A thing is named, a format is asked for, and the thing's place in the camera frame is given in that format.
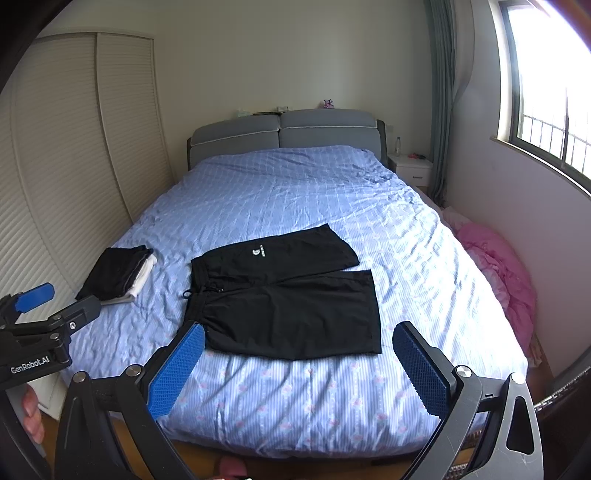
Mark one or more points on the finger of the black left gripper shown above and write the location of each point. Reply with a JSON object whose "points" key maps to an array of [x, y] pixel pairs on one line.
{"points": [[74, 317]]}

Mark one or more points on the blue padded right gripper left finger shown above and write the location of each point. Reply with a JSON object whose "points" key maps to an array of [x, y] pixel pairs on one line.
{"points": [[87, 444]]}

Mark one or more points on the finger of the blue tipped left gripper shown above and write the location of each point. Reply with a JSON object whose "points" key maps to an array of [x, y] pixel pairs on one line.
{"points": [[12, 306]]}

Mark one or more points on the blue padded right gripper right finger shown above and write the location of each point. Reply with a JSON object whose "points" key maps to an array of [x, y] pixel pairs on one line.
{"points": [[510, 446]]}

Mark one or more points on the black shorts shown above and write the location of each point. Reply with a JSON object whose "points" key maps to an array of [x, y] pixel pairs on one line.
{"points": [[295, 297]]}

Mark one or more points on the person's left hand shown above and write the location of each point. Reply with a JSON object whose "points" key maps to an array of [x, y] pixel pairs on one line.
{"points": [[32, 421]]}

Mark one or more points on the folded black and white clothes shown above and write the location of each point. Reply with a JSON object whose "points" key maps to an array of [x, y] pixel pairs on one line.
{"points": [[119, 275]]}

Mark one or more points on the pink blanket on floor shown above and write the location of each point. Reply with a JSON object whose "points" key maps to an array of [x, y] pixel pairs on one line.
{"points": [[507, 275]]}

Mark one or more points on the beige louvred wardrobe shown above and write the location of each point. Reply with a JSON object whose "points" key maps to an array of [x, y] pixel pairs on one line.
{"points": [[82, 156]]}

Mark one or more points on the white bedside table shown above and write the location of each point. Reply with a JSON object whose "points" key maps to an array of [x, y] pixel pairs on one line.
{"points": [[416, 172]]}

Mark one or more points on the clear plastic bottle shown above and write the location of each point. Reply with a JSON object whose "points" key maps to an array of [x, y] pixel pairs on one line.
{"points": [[398, 146]]}

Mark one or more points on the grey padded headboard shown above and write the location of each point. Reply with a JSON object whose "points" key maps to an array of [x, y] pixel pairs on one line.
{"points": [[293, 129]]}

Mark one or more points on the window with railing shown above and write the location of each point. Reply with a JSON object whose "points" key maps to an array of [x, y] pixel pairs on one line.
{"points": [[548, 69]]}

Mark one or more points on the green curtain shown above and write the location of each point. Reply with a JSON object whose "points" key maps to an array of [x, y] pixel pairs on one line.
{"points": [[442, 29]]}

